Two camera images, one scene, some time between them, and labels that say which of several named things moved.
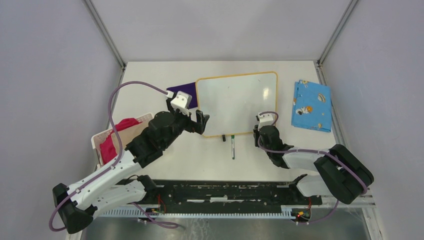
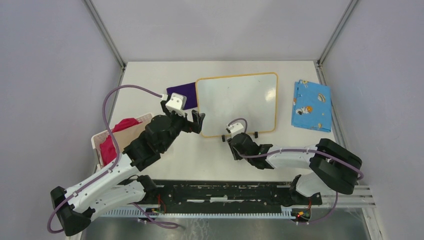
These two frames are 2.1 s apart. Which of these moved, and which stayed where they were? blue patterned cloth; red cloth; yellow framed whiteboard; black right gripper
Moved: black right gripper
Stayed: red cloth; blue patterned cloth; yellow framed whiteboard
